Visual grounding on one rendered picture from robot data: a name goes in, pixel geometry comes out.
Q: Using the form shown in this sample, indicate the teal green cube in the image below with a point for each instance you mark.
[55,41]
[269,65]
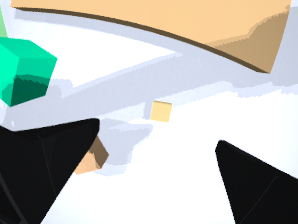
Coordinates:
[25,70]

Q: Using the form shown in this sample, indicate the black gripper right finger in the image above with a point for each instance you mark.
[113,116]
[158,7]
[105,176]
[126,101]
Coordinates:
[257,192]

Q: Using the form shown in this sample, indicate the light green rectangular block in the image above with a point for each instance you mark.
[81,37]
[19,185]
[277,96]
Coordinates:
[2,25]

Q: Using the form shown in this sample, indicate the pale yellow block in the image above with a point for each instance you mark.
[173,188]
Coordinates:
[161,111]

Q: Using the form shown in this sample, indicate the tan puzzle board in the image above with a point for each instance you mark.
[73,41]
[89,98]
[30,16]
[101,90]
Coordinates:
[247,32]

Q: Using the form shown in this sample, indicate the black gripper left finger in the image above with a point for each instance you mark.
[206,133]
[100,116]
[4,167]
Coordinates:
[36,163]

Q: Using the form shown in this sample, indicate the small tan cube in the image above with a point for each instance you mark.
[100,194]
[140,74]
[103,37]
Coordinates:
[94,159]

